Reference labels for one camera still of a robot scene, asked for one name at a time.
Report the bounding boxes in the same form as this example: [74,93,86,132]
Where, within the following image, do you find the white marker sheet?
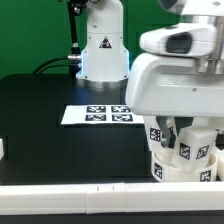
[61,105,143,125]

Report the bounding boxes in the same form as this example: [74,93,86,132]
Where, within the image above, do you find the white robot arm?
[77,0,224,119]

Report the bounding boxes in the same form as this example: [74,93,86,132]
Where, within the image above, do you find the white front rail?
[0,182,224,215]

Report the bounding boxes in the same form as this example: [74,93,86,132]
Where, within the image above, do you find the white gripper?
[126,23,224,149]

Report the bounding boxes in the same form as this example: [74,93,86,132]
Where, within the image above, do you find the white round stool seat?
[151,153,218,182]

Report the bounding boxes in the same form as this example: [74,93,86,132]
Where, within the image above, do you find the black cables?
[32,55,82,75]

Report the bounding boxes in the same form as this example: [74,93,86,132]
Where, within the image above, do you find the black camera pole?
[67,0,88,78]

